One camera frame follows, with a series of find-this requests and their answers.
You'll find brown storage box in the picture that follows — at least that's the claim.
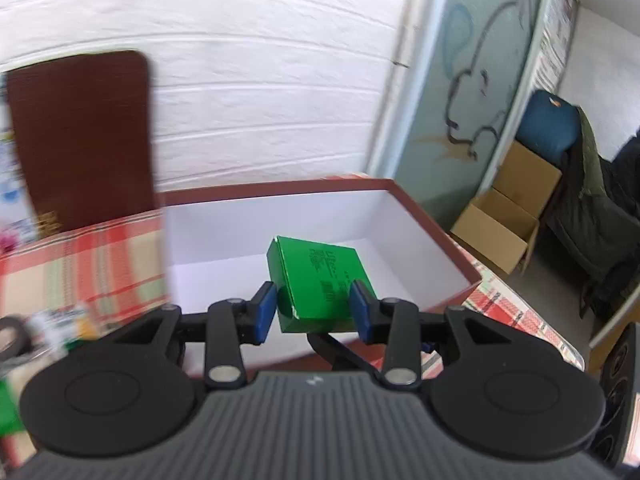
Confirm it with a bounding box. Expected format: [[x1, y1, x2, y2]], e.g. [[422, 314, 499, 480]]
[[160, 177, 483, 381]]

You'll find wall panel with line drawing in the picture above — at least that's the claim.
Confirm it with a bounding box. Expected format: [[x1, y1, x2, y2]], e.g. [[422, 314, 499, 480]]
[[395, 0, 548, 231]]

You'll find plaid tablecloth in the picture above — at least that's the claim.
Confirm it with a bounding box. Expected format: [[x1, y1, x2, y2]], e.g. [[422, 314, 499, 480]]
[[0, 172, 586, 466]]

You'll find white and yellow packet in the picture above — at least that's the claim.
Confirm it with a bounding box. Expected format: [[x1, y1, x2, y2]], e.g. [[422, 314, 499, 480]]
[[30, 302, 98, 356]]

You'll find brown box lid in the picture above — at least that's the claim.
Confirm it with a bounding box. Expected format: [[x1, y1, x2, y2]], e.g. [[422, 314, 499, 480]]
[[2, 50, 158, 236]]

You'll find green cardboard box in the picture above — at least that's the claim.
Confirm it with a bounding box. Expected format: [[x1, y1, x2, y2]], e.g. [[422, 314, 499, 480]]
[[266, 235, 379, 335]]

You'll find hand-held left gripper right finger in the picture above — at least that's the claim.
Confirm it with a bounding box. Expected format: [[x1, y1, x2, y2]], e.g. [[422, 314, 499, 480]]
[[348, 280, 523, 390]]

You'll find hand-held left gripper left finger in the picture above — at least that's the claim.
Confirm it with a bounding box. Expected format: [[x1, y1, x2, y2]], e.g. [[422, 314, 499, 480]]
[[107, 281, 278, 390]]

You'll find printed wall sheet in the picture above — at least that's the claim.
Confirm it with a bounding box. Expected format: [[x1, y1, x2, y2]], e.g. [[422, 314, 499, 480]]
[[532, 0, 578, 96]]

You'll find blue chair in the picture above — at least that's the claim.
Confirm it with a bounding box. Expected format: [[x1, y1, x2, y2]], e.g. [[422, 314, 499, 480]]
[[515, 89, 583, 166]]

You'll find green packet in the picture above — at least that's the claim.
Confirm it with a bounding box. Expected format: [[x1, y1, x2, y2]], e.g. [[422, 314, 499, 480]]
[[0, 380, 23, 436]]

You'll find open cardboard box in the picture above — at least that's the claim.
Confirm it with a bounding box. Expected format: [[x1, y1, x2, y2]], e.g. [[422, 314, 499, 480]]
[[450, 187, 541, 276], [492, 140, 563, 218]]

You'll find dark jacket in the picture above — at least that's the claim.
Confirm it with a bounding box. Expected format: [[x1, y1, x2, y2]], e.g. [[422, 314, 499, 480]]
[[545, 105, 640, 321]]

